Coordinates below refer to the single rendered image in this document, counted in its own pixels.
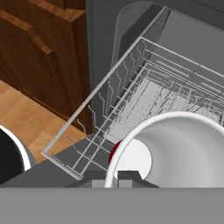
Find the dark grey dishwasher door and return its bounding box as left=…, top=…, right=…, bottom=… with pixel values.
left=0, top=132, right=117, bottom=188

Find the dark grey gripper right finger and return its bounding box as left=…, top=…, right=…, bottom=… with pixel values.
left=117, top=171, right=160, bottom=188

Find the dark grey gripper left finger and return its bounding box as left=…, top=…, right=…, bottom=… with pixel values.
left=65, top=170, right=106, bottom=188

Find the wire dishwasher rack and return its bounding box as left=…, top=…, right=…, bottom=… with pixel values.
left=41, top=36, right=224, bottom=181

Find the brown wooden cupboard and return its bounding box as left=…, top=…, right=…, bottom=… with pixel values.
left=0, top=0, right=94, bottom=136

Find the grey dishwasher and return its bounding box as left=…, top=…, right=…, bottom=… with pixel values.
left=85, top=0, right=224, bottom=141

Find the black round thing white rim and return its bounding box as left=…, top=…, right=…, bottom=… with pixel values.
left=0, top=124, right=32, bottom=186

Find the white bowl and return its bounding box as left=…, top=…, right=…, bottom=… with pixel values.
left=104, top=110, right=224, bottom=188

